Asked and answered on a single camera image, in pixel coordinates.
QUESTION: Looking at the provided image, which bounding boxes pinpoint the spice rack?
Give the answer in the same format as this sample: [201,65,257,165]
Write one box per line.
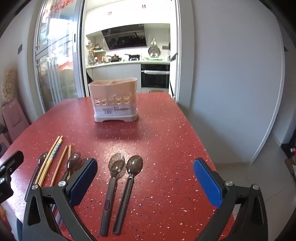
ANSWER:
[87,43,107,65]

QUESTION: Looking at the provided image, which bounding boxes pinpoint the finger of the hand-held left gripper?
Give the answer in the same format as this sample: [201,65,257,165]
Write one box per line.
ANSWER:
[0,151,24,204]

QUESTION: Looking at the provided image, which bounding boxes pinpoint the grey kitchen counter cabinet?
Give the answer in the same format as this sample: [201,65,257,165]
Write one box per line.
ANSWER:
[86,61,170,82]

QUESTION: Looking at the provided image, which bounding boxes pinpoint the dark translucent plastic spoon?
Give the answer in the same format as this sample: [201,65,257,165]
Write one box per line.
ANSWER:
[112,155,143,235]
[99,153,125,237]
[24,152,49,202]
[60,152,82,181]

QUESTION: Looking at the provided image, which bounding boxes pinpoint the pink folding chair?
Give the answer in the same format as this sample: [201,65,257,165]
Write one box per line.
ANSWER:
[0,97,30,151]

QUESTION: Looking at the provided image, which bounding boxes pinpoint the beige plastic utensil holder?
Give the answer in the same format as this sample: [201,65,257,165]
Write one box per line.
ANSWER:
[88,78,139,123]

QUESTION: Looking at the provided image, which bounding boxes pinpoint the black range hood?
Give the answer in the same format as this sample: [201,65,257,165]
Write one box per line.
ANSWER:
[102,24,147,50]

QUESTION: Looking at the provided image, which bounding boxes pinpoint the black bag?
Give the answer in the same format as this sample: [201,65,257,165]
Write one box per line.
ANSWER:
[86,70,93,91]

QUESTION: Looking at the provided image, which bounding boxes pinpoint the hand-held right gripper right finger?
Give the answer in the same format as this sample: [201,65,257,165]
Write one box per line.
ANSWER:
[193,158,269,241]

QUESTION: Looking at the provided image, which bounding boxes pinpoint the beige cushion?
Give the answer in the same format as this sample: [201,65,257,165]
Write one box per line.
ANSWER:
[1,68,18,102]

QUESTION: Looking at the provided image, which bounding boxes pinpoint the white wall cabinets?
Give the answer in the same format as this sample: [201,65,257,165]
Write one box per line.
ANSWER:
[84,0,176,36]

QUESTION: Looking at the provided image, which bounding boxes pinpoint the hanging metal strainer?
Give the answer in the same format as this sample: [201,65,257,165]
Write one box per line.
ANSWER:
[148,38,160,58]

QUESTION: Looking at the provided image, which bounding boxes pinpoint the sliding glass door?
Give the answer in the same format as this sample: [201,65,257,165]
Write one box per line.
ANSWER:
[35,0,85,112]

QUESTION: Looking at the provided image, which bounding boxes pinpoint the black built-in oven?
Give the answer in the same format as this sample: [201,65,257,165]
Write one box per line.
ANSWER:
[141,64,170,88]

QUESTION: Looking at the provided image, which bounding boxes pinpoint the dark floor bag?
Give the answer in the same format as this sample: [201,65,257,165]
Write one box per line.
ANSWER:
[281,142,296,161]

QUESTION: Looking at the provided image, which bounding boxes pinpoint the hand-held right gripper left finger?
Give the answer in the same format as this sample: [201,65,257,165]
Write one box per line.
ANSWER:
[22,158,98,241]

